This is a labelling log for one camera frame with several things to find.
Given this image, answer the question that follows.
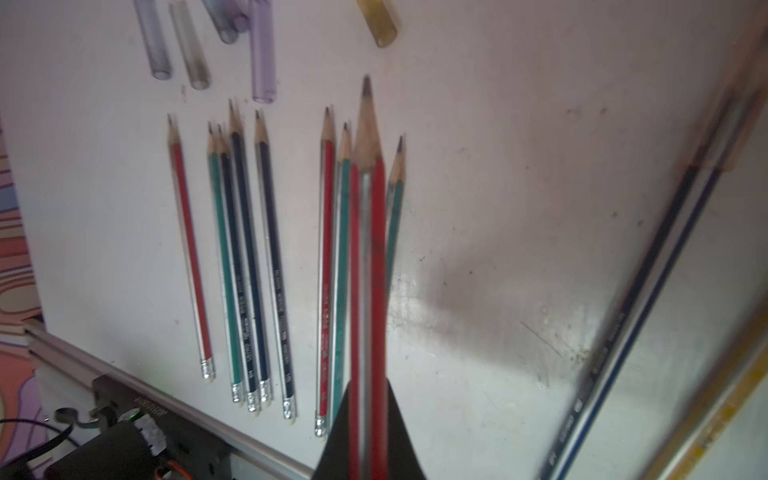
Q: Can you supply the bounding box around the bundle of coloured pencils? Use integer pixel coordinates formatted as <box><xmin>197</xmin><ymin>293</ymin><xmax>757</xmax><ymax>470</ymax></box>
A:
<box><xmin>349</xmin><ymin>75</ymin><xmax>389</xmax><ymax>479</ymax></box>

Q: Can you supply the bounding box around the blue transparent pencil cap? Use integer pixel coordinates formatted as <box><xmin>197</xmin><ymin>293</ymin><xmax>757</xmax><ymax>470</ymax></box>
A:
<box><xmin>202</xmin><ymin>0</ymin><xmax>239</xmax><ymax>45</ymax></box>

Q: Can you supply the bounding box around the dark blue pencil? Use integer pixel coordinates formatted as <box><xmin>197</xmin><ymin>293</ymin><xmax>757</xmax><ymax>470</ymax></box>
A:
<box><xmin>216</xmin><ymin>124</ymin><xmax>261</xmax><ymax>416</ymax></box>
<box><xmin>228</xmin><ymin>99</ymin><xmax>273</xmax><ymax>410</ymax></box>

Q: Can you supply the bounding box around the yellow pencil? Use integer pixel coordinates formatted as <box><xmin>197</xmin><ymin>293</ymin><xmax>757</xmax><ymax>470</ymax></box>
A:
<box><xmin>640</xmin><ymin>304</ymin><xmax>767</xmax><ymax>479</ymax></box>

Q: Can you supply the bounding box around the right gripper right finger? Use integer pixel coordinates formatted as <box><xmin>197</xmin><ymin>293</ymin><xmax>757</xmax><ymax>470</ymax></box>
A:
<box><xmin>387</xmin><ymin>383</ymin><xmax>426</xmax><ymax>480</ymax></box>

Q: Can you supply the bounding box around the clear grey pencil cap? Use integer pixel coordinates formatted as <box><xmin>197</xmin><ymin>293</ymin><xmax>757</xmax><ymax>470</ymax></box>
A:
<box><xmin>133</xmin><ymin>0</ymin><xmax>173</xmax><ymax>81</ymax></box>

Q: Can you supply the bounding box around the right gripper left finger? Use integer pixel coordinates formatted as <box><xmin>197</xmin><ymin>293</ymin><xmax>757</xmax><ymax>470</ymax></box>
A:
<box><xmin>311</xmin><ymin>381</ymin><xmax>360</xmax><ymax>480</ymax></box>

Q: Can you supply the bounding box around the yellow transparent pencil cap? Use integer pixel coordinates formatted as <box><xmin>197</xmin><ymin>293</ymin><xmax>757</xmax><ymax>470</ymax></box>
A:
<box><xmin>356</xmin><ymin>0</ymin><xmax>398</xmax><ymax>48</ymax></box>

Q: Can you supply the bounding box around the green pencil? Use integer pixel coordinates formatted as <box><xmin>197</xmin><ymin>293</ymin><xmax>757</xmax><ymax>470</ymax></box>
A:
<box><xmin>206</xmin><ymin>122</ymin><xmax>245</xmax><ymax>406</ymax></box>
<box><xmin>331</xmin><ymin>122</ymin><xmax>351</xmax><ymax>423</ymax></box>
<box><xmin>386</xmin><ymin>135</ymin><xmax>406</xmax><ymax>292</ymax></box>

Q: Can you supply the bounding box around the greenish clear pencil cap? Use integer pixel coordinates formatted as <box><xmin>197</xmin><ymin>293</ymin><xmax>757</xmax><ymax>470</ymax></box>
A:
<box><xmin>169</xmin><ymin>1</ymin><xmax>211</xmax><ymax>90</ymax></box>

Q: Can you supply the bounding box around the lilac transparent pencil cap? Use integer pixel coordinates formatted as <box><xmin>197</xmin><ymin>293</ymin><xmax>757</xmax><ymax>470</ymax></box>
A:
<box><xmin>248</xmin><ymin>0</ymin><xmax>277</xmax><ymax>104</ymax></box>

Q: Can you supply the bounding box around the purple transparent pencil cap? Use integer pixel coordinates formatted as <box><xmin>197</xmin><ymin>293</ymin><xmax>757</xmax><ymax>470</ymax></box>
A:
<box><xmin>221</xmin><ymin>0</ymin><xmax>250</xmax><ymax>33</ymax></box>

